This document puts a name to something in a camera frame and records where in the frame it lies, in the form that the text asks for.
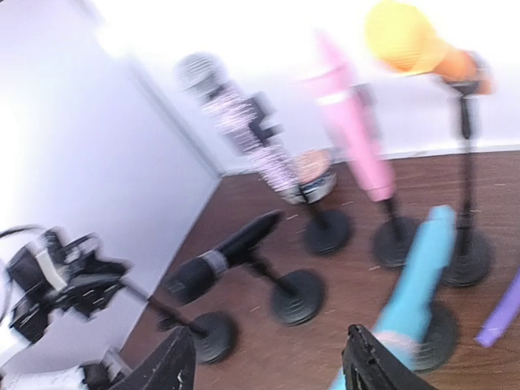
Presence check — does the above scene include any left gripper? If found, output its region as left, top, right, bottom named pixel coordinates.
left=7, top=231, right=129, bottom=341

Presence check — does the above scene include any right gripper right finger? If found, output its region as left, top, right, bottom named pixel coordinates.
left=342, top=324, right=434, bottom=389

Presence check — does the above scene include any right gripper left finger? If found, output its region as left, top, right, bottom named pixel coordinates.
left=119, top=327, right=196, bottom=390

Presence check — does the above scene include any purple microphone's black stand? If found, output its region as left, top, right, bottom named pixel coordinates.
left=121, top=279, right=238, bottom=365

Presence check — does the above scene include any black microphone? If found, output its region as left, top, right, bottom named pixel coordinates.
left=163, top=210, right=284, bottom=306

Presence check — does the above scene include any purple microphone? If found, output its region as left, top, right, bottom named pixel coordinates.
left=475, top=272, right=519, bottom=348

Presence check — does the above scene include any blue microphone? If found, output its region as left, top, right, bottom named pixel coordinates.
left=330, top=205, right=456, bottom=389

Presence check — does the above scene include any blue microphone's black stand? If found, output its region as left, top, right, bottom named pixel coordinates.
left=414, top=301, right=460, bottom=374

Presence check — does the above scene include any pink microphone's black stand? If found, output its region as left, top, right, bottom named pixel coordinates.
left=353, top=84, right=427, bottom=269

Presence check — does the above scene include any rhinestone microphone's black stand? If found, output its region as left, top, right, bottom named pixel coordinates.
left=245, top=94, right=353, bottom=256

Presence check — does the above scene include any orange microphone's black stand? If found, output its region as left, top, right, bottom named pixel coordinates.
left=443, top=81, right=494, bottom=288

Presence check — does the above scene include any silver rhinestone microphone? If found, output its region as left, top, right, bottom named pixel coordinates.
left=175, top=52, right=310, bottom=205

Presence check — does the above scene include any pink microphone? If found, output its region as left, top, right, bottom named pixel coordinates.
left=300, top=30, right=396, bottom=202

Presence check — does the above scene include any orange microphone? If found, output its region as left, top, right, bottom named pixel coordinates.
left=364, top=1, right=492, bottom=94

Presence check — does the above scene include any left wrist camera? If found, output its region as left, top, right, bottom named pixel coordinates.
left=25, top=232, right=71, bottom=292

